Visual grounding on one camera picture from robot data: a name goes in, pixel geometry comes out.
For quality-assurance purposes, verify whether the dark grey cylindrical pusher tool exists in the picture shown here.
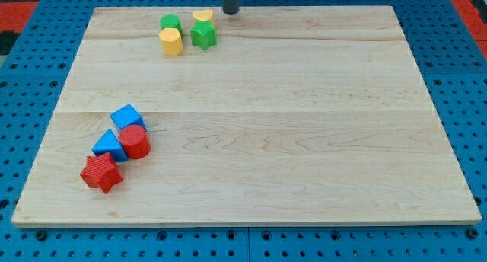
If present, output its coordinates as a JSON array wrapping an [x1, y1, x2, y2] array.
[[221, 0, 239, 15]]

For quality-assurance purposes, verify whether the yellow heart block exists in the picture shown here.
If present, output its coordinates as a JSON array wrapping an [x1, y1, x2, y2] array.
[[193, 9, 215, 26]]

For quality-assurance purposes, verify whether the green star block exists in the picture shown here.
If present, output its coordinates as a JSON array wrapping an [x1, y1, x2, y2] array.
[[190, 21, 217, 50]]

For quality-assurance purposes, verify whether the red star block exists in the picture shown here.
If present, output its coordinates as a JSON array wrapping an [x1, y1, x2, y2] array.
[[80, 152, 123, 194]]

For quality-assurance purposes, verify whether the yellow hexagon block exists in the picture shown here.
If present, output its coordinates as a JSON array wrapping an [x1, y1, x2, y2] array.
[[158, 27, 183, 56]]

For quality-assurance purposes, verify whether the light wooden board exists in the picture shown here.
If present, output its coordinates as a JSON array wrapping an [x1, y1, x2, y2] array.
[[12, 5, 482, 228]]

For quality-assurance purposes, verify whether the blue cube block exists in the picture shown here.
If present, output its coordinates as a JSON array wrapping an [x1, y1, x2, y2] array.
[[110, 104, 146, 131]]

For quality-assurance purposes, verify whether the red cylinder block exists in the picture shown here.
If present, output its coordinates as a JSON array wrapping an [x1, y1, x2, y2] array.
[[119, 125, 151, 159]]

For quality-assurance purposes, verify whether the blue triangle block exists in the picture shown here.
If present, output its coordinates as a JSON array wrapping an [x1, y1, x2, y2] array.
[[91, 129, 129, 162]]

